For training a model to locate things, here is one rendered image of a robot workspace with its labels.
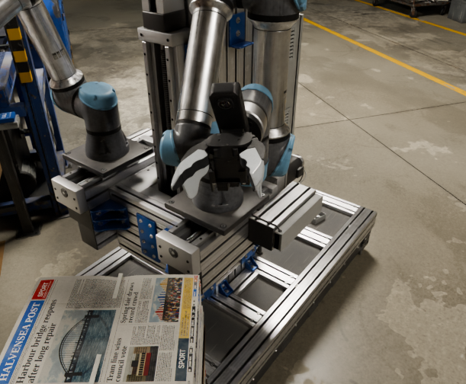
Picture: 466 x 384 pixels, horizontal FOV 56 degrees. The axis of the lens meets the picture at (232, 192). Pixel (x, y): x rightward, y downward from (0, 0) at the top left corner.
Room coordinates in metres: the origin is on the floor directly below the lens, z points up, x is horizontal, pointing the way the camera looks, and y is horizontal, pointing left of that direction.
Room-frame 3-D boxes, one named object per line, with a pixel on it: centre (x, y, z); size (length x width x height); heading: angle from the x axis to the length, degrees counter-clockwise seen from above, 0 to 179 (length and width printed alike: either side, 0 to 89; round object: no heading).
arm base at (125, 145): (1.37, 0.44, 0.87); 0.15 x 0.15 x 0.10
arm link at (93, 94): (1.37, 0.44, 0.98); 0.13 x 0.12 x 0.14; 51
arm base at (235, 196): (1.07, 0.04, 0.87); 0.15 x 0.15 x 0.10
